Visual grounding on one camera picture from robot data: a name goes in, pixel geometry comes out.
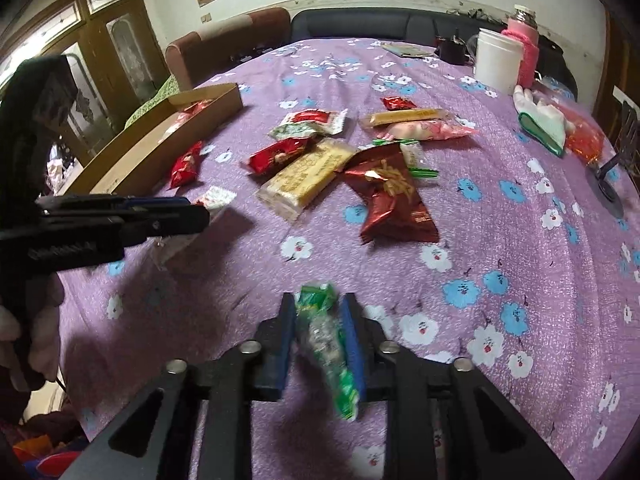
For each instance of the white plastic jar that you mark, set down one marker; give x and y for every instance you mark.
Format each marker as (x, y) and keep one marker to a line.
(497, 60)

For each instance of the pink snack packet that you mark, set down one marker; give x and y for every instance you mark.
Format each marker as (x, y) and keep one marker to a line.
(424, 130)

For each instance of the white and green glove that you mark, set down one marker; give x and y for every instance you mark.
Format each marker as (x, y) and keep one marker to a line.
(543, 121)

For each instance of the brown armchair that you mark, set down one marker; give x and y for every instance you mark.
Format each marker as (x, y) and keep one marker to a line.
(218, 46)

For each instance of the pink sleeved glass bottle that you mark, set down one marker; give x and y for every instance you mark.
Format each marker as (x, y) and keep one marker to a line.
(522, 27)

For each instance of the small red candy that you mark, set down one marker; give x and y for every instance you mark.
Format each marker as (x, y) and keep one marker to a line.
(393, 103)

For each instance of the red white snack packet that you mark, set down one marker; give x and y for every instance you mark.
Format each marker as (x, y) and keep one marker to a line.
(311, 122)

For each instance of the long yellow biscuit packet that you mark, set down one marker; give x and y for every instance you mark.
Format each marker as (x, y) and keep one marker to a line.
(391, 117)

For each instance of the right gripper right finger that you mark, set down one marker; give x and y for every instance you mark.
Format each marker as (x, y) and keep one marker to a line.
(443, 421)

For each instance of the purple floral tablecloth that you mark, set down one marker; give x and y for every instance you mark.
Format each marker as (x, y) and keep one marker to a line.
(532, 278)

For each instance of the large dark red snack bag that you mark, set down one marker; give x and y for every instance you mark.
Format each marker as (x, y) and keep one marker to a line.
(381, 178)

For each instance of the cardboard box tray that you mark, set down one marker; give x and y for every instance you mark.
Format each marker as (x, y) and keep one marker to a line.
(144, 153)

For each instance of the black phone stand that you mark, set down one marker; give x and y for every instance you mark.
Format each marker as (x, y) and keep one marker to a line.
(624, 156)

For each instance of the green candy packet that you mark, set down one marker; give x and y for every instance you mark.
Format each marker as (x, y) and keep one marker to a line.
(319, 336)

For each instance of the black sofa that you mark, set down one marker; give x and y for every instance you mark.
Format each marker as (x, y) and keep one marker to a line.
(409, 25)

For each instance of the small white red packet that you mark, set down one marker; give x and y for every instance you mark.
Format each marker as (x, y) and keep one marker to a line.
(200, 215)

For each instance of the wooden glass door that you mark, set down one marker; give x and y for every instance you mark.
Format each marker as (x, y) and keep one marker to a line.
(114, 57)

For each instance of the yellow cracker packet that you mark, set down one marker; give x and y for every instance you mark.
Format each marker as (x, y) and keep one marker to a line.
(294, 187)

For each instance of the black small box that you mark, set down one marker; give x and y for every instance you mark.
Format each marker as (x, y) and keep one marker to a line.
(452, 49)

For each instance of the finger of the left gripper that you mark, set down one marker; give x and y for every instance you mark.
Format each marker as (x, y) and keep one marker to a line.
(66, 231)
(107, 202)

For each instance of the booklet on table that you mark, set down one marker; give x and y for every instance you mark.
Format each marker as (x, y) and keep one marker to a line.
(408, 50)

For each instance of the green patterned cushion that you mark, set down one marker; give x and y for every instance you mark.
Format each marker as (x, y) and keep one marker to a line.
(169, 88)

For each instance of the red peanut snack packet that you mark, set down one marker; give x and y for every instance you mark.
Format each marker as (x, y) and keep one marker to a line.
(276, 156)

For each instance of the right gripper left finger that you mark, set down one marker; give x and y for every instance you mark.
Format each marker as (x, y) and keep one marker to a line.
(195, 421)

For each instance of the small red snack bag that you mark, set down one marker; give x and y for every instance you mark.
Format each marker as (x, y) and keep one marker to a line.
(187, 167)

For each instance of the person's left hand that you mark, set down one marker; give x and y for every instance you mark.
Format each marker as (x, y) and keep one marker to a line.
(45, 341)

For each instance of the green white snack packet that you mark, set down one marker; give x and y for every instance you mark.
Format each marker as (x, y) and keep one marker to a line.
(414, 157)

